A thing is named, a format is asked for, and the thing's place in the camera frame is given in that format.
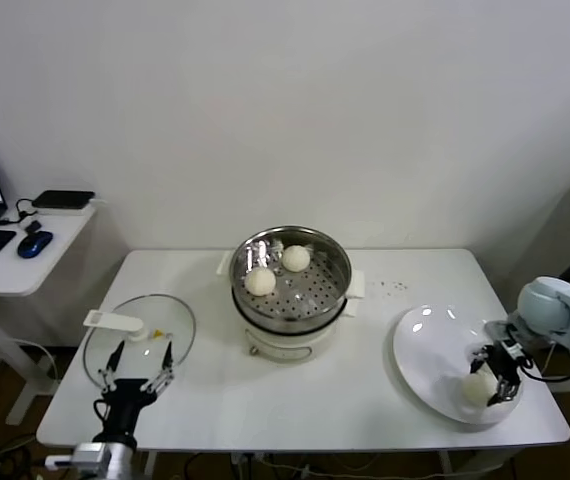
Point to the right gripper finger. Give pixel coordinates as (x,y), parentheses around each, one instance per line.
(507,392)
(479,357)

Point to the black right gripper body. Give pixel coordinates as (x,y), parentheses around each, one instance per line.
(507,364)

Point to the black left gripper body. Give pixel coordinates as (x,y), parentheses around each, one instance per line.
(127,402)

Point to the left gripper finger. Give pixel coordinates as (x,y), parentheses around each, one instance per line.
(166,362)
(113,362)

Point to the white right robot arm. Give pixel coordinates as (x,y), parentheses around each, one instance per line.
(545,300)

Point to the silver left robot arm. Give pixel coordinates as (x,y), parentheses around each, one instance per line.
(107,457)

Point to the stainless steel steamer basket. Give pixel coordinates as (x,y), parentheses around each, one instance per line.
(325,295)

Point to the white round plate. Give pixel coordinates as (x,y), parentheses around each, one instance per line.
(425,350)

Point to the dark crumbs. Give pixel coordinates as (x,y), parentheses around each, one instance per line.
(401,286)

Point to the white electric cooker pot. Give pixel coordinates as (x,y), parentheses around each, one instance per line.
(280,347)

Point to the white side desk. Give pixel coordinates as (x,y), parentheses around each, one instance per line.
(25,280)

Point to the blue computer mouse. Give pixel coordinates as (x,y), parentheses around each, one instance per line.
(35,243)

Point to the small black adapter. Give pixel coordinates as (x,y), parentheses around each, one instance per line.
(34,226)

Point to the black flat device box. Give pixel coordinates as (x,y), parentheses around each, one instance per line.
(64,199)

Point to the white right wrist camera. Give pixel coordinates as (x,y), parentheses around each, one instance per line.
(514,346)

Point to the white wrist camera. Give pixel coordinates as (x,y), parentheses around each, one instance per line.
(514,346)
(59,463)

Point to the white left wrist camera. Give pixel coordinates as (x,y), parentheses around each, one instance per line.
(59,463)

